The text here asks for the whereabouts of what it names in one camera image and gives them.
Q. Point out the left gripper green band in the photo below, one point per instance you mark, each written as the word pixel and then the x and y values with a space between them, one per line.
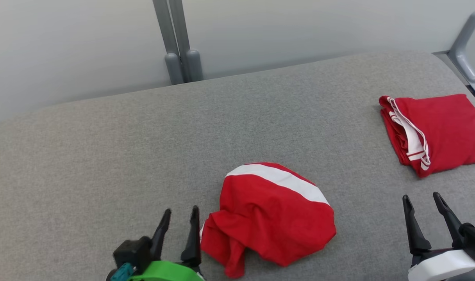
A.
pixel 132 253

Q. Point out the grey angled metal bracket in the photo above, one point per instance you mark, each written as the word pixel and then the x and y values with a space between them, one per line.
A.
pixel 462 50

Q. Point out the grey metal post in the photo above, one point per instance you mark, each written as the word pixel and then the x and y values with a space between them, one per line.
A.
pixel 165 31
pixel 181 31

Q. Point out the red shorts with white stripe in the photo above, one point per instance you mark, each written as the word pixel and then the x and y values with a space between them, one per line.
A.
pixel 268 226

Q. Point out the red Bulls 23 jersey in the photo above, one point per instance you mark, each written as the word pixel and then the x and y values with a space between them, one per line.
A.
pixel 452 128

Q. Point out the grey fabric sofa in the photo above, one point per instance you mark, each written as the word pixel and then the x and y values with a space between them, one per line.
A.
pixel 104 156

